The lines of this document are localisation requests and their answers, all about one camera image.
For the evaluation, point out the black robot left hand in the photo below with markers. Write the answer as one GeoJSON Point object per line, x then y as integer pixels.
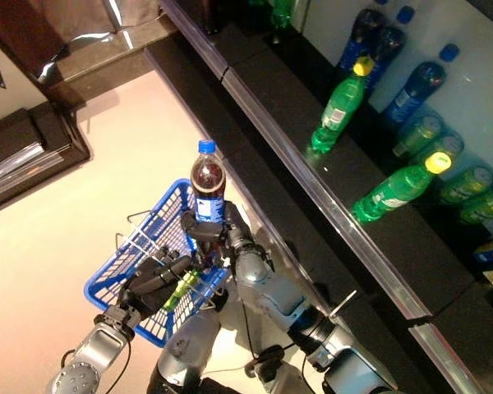
{"type": "Point", "coordinates": [152, 283]}

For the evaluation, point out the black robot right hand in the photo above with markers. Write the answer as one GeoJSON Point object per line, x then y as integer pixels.
{"type": "Point", "coordinates": [207, 234]}

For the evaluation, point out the Pepsi cola bottle blue cap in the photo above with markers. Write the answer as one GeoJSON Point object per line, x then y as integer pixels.
{"type": "Point", "coordinates": [390, 45]}
{"type": "Point", "coordinates": [207, 180]}
{"type": "Point", "coordinates": [361, 37]}
{"type": "Point", "coordinates": [419, 86]}

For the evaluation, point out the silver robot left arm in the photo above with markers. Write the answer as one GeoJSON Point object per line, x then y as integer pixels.
{"type": "Point", "coordinates": [98, 349]}

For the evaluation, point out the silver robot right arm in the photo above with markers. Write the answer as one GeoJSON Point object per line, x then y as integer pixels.
{"type": "Point", "coordinates": [271, 287]}

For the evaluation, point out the small green drink bottle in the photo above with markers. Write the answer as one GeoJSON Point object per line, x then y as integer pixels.
{"type": "Point", "coordinates": [178, 291]}

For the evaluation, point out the black robot left foot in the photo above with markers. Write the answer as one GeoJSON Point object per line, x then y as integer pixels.
{"type": "Point", "coordinates": [221, 301]}

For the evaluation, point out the silver robot left leg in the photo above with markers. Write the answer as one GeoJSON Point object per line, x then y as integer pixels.
{"type": "Point", "coordinates": [189, 349]}

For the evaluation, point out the silver robot leg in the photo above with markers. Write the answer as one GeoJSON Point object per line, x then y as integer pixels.
{"type": "Point", "coordinates": [189, 349]}
{"type": "Point", "coordinates": [289, 381]}

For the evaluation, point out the black shelf base plinth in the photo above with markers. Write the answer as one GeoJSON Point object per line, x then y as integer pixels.
{"type": "Point", "coordinates": [238, 135]}

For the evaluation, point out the silver robot right leg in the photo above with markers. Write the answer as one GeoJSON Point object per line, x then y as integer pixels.
{"type": "Point", "coordinates": [289, 381]}

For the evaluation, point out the green soda bottle yellow cap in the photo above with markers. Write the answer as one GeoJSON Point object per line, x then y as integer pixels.
{"type": "Point", "coordinates": [339, 111]}
{"type": "Point", "coordinates": [394, 193]}

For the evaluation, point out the black glossy cabinet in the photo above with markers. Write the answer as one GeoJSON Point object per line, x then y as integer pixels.
{"type": "Point", "coordinates": [33, 143]}

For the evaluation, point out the green soda can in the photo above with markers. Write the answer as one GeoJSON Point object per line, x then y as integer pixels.
{"type": "Point", "coordinates": [419, 133]}
{"type": "Point", "coordinates": [487, 207]}
{"type": "Point", "coordinates": [468, 184]}

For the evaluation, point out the dark shelf board clear rail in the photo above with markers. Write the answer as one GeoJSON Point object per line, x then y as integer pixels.
{"type": "Point", "coordinates": [246, 41]}
{"type": "Point", "coordinates": [468, 328]}
{"type": "Point", "coordinates": [394, 254]}

